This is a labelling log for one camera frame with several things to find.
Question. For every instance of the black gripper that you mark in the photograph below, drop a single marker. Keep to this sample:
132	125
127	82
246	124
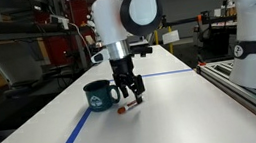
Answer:
122	67

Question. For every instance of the aluminium mounting rail frame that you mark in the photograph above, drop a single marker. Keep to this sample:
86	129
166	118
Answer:
238	93

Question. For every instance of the dark background workbench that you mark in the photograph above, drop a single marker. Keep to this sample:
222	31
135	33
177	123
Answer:
217	35

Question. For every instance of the white marker with red cap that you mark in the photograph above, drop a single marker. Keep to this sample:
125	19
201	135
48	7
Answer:
127	107

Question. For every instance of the white power box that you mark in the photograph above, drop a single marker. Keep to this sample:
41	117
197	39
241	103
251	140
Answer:
59	21

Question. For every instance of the blue tape strip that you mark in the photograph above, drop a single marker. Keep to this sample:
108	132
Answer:
70	140
168	73

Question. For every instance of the white paper sign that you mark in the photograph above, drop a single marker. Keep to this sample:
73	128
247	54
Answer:
171	37

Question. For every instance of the yellow post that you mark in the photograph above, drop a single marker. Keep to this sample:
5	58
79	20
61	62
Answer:
156	37
171	47

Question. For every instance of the red tool cabinet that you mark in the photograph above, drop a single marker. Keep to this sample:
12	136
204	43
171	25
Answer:
77	11

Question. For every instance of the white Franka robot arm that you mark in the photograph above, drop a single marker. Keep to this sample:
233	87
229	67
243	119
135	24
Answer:
107	17

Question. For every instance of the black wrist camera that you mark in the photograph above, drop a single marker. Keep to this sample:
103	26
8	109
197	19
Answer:
141	50

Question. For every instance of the grey office chair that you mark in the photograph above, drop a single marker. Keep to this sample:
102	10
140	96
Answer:
16	63

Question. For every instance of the small white background robot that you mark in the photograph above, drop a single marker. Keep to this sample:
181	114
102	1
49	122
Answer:
90	21

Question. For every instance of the orange rail clamp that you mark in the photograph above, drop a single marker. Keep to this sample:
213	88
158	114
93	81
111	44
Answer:
201	63

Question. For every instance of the dark green mug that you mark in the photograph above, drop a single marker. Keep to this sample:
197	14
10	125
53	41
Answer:
99	97

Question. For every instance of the black shelf beam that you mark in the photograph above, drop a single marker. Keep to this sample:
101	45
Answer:
1	30

